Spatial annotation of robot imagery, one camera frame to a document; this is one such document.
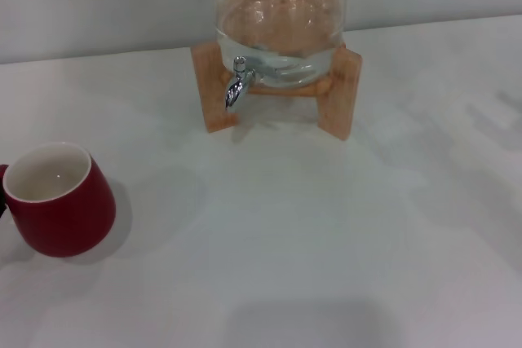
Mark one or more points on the glass water dispenser jar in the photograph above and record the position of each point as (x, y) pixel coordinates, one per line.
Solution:
(281, 18)

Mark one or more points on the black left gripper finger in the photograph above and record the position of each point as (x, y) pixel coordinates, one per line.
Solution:
(2, 203)

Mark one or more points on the chrome faucet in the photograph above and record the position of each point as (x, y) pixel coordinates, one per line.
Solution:
(236, 89)

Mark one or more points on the red ceramic cup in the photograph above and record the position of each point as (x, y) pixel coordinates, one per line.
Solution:
(69, 217)

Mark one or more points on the wooden dispenser stand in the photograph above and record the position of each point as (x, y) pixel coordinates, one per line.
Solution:
(336, 95)

